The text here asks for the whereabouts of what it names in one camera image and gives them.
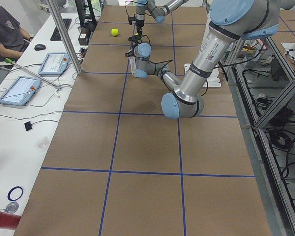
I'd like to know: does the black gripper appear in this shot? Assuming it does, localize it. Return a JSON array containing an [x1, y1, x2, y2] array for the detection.
[[125, 49, 135, 57], [136, 19, 144, 36]]

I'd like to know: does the clear tennis ball can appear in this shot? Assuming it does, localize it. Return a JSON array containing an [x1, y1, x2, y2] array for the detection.
[[129, 56, 136, 77]]

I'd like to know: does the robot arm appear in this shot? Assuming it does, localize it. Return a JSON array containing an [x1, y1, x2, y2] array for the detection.
[[128, 0, 188, 35], [125, 0, 295, 119]]

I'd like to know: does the black box with label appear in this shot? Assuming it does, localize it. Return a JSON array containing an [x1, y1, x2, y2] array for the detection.
[[78, 27, 91, 46]]

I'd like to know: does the black monitor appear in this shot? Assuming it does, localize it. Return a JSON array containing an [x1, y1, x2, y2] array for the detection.
[[75, 0, 97, 29]]

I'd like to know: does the far teach pendant tablet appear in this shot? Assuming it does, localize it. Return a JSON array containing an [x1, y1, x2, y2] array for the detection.
[[38, 52, 70, 76]]

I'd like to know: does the teach pendant tablet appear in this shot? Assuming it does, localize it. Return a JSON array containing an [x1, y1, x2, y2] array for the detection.
[[0, 76, 41, 106], [38, 52, 70, 76]]

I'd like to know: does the black keyboard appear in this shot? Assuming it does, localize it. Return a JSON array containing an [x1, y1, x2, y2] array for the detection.
[[50, 18, 72, 41]]

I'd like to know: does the black computer mouse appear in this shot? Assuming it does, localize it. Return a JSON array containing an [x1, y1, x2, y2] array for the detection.
[[34, 44, 46, 51]]

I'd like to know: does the near teach pendant tablet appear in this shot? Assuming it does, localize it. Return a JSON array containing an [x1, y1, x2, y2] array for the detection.
[[0, 76, 41, 106]]

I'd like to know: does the seated person dark shirt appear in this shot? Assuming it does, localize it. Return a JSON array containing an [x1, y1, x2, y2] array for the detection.
[[0, 6, 33, 62]]

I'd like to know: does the small black square device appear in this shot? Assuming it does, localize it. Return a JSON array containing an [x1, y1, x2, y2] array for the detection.
[[24, 121, 33, 131]]

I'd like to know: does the clear can lid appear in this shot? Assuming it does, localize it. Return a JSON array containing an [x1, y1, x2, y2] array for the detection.
[[4, 201, 19, 214]]

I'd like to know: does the red cylinder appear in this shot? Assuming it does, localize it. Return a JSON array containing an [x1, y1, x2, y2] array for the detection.
[[0, 211, 21, 230]]

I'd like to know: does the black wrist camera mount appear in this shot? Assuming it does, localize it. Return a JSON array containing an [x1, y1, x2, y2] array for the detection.
[[128, 35, 143, 44]]

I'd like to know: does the aluminium frame post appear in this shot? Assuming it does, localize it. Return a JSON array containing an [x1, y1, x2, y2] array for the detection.
[[46, 0, 82, 75]]

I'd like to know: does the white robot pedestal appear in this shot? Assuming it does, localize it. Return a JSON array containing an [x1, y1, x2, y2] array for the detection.
[[183, 63, 223, 88]]

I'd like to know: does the metal rod green handle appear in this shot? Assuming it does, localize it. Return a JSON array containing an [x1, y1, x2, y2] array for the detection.
[[5, 58, 60, 89]]

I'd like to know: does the aluminium frame rack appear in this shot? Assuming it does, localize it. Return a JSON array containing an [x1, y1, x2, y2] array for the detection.
[[222, 20, 295, 236]]

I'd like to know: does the blue tape ring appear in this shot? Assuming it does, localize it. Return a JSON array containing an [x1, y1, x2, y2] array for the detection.
[[7, 186, 24, 201]]

